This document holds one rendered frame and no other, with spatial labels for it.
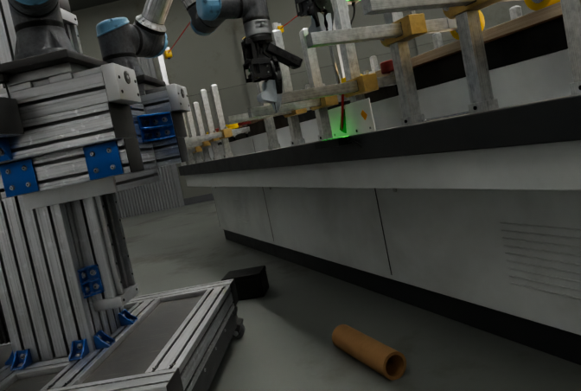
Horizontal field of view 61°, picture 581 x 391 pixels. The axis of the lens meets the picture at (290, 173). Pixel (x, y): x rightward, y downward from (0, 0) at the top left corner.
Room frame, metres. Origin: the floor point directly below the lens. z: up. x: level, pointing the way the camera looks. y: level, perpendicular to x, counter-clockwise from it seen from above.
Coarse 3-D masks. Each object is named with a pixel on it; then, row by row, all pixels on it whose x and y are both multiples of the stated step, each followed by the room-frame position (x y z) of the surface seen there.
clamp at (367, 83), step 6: (354, 78) 1.51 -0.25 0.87; (360, 78) 1.48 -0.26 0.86; (366, 78) 1.47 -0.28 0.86; (372, 78) 1.48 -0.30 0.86; (360, 84) 1.49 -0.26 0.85; (366, 84) 1.47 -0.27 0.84; (372, 84) 1.48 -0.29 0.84; (360, 90) 1.49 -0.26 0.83; (366, 90) 1.47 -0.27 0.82; (372, 90) 1.48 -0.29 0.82; (348, 96) 1.56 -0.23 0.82
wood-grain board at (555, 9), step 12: (540, 12) 1.12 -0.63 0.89; (552, 12) 1.10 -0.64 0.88; (504, 24) 1.22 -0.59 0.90; (516, 24) 1.19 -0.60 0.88; (528, 24) 1.16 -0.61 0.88; (492, 36) 1.26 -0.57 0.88; (444, 48) 1.41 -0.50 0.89; (456, 48) 1.37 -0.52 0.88; (420, 60) 1.51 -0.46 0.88; (432, 60) 1.48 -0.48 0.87; (252, 120) 2.93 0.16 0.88
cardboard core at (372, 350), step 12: (336, 336) 1.59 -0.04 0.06; (348, 336) 1.54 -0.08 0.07; (360, 336) 1.51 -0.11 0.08; (348, 348) 1.51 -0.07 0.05; (360, 348) 1.46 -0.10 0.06; (372, 348) 1.42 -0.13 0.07; (384, 348) 1.39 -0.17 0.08; (360, 360) 1.46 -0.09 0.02; (372, 360) 1.39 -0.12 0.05; (384, 360) 1.35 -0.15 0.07; (396, 360) 1.40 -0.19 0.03; (384, 372) 1.34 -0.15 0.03; (396, 372) 1.37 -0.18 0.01
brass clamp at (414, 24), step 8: (408, 16) 1.24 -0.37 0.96; (416, 16) 1.25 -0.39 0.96; (424, 16) 1.26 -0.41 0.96; (408, 24) 1.25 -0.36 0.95; (416, 24) 1.25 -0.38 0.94; (424, 24) 1.26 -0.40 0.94; (408, 32) 1.25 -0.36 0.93; (416, 32) 1.25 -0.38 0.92; (424, 32) 1.26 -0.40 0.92; (384, 40) 1.35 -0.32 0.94; (392, 40) 1.31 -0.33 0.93; (400, 40) 1.29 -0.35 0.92; (408, 40) 1.32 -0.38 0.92
